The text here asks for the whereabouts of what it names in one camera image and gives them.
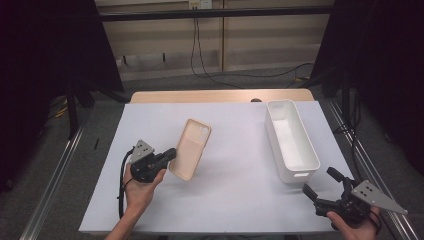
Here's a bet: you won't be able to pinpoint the metal floor rail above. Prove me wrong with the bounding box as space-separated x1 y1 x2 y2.
19 122 86 240
327 99 422 240

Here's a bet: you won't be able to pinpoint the black metal stand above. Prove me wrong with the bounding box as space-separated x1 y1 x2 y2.
65 87 80 140

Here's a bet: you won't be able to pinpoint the white plastic storage box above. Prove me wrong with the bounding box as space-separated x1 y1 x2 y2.
264 99 322 185

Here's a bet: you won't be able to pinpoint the black wall cable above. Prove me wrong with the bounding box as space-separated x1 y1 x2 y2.
190 17 315 90

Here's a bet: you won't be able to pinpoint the yellow cable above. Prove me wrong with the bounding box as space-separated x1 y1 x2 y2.
53 104 69 119

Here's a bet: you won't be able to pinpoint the person's left hand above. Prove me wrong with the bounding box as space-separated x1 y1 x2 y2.
122 163 167 215

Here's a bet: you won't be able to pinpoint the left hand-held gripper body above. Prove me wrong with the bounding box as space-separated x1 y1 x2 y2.
128 139 168 184

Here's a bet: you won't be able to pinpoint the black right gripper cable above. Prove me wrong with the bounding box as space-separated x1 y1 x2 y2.
366 209 383 234

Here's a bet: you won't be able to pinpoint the wooden table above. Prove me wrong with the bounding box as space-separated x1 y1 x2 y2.
129 88 315 105

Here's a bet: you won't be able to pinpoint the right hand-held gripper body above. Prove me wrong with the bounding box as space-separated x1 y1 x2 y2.
314 177 409 230

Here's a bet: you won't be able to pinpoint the black floor cables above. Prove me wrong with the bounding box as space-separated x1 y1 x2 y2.
332 91 366 176

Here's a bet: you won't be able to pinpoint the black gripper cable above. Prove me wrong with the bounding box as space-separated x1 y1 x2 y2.
366 209 383 234
116 148 135 220

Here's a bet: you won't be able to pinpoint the beige phone case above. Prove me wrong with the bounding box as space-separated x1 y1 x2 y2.
168 118 213 182

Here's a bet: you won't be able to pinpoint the white wall outlet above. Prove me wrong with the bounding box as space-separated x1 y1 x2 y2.
188 0 214 10

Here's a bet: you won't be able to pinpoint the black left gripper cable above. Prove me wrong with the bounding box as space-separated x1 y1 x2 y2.
116 148 135 220

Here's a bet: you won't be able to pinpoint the white table cover sheet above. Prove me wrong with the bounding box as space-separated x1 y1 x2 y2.
78 101 355 235

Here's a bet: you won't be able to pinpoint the black curtain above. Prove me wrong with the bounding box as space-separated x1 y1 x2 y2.
0 0 125 195
309 0 424 176

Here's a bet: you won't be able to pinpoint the person's right hand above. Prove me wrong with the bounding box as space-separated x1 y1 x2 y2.
326 205 382 240

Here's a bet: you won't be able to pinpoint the black horizontal metal bar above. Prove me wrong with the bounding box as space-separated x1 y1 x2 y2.
99 5 335 23

